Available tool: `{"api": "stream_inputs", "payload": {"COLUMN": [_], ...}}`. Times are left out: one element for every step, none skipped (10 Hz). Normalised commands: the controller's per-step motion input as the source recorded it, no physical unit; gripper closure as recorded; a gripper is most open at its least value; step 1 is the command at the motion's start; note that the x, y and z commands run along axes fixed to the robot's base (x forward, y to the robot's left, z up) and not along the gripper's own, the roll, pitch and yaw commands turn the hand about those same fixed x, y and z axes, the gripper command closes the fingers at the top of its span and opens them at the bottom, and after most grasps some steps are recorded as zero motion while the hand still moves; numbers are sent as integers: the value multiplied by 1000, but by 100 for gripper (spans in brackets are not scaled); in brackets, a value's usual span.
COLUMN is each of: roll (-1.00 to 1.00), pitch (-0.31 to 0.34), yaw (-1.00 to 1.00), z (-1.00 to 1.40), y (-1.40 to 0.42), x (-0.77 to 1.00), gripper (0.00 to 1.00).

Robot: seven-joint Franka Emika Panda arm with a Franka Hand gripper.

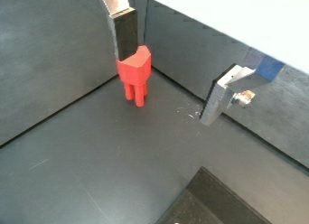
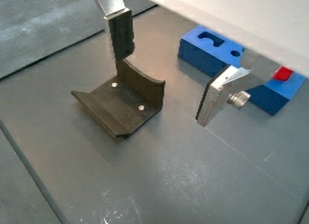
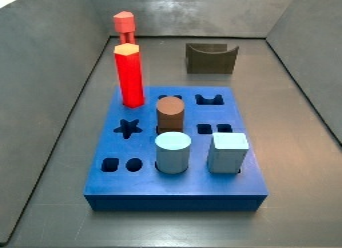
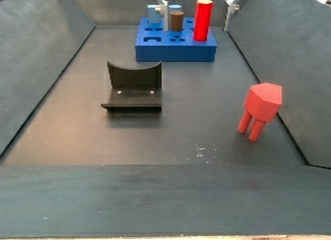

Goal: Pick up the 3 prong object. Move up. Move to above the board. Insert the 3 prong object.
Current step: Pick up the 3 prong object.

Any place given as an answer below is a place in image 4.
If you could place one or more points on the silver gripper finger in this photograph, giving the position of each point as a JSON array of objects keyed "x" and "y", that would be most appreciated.
[
  {"x": 163, "y": 9},
  {"x": 232, "y": 7}
]

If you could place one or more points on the red three prong peg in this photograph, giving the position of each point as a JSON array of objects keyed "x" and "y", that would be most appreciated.
[{"x": 262, "y": 104}]

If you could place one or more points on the blue peg board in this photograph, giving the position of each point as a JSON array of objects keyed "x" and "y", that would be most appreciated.
[{"x": 172, "y": 46}]

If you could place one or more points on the light blue cylinder peg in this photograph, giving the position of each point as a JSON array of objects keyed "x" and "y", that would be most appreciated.
[{"x": 175, "y": 8}]

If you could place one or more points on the light blue square peg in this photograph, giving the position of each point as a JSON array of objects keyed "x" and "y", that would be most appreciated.
[{"x": 152, "y": 13}]

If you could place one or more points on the brown cylinder peg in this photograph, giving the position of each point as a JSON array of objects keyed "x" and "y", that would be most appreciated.
[{"x": 176, "y": 20}]

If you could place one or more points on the tall red hexagonal peg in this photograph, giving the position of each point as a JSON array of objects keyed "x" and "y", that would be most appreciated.
[{"x": 203, "y": 11}]

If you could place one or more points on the black curved holder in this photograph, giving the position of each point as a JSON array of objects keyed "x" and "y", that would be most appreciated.
[{"x": 135, "y": 87}]

